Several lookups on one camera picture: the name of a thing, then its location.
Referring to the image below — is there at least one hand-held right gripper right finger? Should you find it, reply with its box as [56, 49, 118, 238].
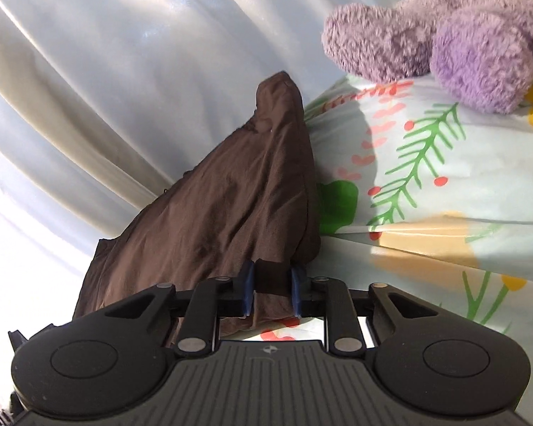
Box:
[290, 263, 430, 358]

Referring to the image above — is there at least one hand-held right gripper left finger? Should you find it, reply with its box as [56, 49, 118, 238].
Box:
[103, 260, 255, 359]

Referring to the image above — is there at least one white curtain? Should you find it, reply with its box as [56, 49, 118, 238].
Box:
[0, 0, 409, 333]

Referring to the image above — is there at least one brown jacket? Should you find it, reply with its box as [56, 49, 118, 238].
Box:
[72, 70, 324, 349]

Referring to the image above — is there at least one floral bed sheet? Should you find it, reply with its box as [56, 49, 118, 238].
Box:
[257, 73, 533, 349]

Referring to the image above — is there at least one purple teddy bear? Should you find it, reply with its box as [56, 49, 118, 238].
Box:
[322, 0, 533, 115]

